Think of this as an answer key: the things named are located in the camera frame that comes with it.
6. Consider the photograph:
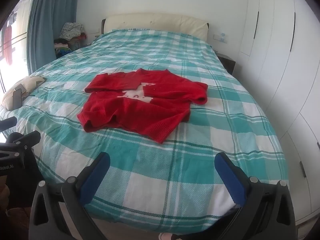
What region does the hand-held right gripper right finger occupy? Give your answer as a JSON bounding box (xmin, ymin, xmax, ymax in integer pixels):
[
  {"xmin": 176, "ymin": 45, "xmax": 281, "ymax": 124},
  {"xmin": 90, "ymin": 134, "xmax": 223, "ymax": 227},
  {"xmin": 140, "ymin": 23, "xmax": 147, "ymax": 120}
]
[{"xmin": 214, "ymin": 152, "xmax": 297, "ymax": 240}]

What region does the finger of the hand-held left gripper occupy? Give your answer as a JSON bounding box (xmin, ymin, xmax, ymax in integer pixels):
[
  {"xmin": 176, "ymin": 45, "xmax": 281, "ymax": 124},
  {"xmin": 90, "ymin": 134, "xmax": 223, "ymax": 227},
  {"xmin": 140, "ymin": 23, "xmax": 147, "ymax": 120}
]
[{"xmin": 0, "ymin": 116, "xmax": 18, "ymax": 132}]

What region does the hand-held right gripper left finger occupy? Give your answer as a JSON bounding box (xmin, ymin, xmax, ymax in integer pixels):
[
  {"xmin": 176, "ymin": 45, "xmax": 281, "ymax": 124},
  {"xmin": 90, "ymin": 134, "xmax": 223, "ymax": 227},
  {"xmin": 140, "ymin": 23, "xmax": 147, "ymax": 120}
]
[{"xmin": 28, "ymin": 151, "xmax": 111, "ymax": 240}]

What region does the red knitted sweater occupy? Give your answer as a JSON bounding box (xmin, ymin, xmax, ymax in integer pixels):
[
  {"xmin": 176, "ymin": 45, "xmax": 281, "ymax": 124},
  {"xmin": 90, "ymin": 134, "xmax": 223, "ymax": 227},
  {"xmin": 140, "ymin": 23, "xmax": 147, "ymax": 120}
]
[{"xmin": 77, "ymin": 68, "xmax": 209, "ymax": 144}]

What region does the pile of clothes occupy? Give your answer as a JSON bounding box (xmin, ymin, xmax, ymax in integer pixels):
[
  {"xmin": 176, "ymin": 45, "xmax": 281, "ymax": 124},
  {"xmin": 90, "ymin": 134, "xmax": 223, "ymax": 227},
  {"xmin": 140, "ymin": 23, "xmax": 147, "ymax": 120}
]
[{"xmin": 54, "ymin": 22, "xmax": 87, "ymax": 59}]

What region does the dark rectangular object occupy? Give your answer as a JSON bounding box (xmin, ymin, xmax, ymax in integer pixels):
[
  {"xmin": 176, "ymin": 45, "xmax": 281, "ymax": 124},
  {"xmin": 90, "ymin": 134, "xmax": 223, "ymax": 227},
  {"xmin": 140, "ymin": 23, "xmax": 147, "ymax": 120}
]
[{"xmin": 12, "ymin": 89, "xmax": 24, "ymax": 110}]

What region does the beige cushion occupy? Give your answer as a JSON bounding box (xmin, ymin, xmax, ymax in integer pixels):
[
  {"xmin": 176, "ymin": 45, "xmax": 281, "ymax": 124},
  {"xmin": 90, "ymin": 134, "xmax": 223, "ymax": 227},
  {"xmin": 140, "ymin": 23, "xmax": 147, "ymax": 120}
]
[{"xmin": 1, "ymin": 76, "xmax": 47, "ymax": 111}]

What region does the teal plaid blanket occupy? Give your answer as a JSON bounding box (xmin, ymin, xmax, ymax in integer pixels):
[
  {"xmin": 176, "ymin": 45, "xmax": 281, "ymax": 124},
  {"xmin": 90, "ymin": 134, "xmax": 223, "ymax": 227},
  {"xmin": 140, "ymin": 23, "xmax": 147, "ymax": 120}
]
[{"xmin": 0, "ymin": 29, "xmax": 290, "ymax": 233}]

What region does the pale pink slipper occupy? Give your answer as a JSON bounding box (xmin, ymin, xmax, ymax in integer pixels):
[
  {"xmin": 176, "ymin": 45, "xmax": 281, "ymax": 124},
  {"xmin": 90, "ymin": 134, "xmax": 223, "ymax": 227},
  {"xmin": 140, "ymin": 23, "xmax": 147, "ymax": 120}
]
[{"xmin": 159, "ymin": 232, "xmax": 179, "ymax": 240}]

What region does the blue curtain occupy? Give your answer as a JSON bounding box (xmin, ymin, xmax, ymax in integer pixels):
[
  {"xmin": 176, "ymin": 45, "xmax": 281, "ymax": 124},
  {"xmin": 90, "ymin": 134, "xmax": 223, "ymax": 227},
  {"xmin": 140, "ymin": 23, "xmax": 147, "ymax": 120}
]
[{"xmin": 26, "ymin": 0, "xmax": 82, "ymax": 74}]

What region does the dark wooden nightstand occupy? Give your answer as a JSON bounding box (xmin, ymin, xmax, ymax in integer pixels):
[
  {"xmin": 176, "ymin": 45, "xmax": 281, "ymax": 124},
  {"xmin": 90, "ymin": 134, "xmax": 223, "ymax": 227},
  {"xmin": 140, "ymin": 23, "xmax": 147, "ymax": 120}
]
[{"xmin": 216, "ymin": 52, "xmax": 237, "ymax": 75}]

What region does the white wardrobe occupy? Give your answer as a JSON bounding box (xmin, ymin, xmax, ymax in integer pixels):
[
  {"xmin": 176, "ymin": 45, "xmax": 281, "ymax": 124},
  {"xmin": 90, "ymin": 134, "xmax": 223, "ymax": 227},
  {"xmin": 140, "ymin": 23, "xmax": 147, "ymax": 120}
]
[{"xmin": 237, "ymin": 0, "xmax": 320, "ymax": 228}]

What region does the cream padded headboard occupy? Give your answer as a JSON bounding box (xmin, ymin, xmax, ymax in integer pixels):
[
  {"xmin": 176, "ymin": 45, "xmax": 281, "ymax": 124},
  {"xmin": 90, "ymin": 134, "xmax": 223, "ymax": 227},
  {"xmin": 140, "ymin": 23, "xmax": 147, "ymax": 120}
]
[{"xmin": 101, "ymin": 12, "xmax": 210, "ymax": 42}]

